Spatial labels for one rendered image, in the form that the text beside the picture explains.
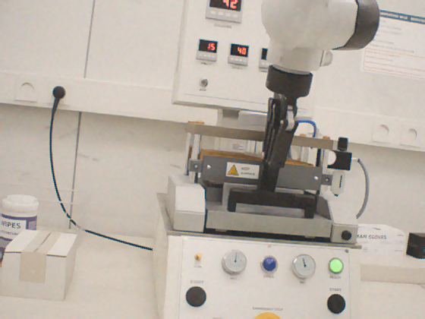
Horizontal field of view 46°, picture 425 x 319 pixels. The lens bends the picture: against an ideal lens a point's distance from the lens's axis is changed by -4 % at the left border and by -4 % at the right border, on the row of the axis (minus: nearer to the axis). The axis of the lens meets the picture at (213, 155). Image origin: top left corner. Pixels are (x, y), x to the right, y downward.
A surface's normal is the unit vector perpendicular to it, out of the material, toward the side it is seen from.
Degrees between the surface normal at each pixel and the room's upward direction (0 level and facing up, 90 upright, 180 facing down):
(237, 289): 65
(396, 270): 90
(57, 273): 89
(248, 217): 90
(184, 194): 40
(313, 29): 128
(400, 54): 90
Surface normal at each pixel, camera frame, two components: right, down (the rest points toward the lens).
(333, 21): 0.51, 0.39
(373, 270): 0.09, 0.07
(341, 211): 0.18, -0.71
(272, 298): 0.18, -0.36
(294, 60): -0.12, 0.38
